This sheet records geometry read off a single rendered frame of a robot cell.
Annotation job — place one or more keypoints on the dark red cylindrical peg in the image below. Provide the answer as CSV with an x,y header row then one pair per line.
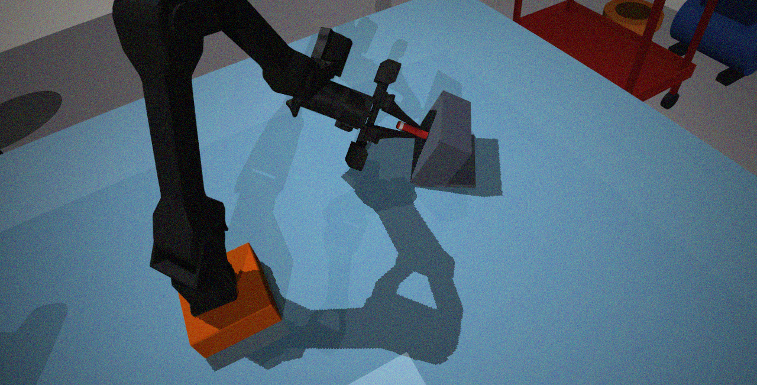
x,y
411,129

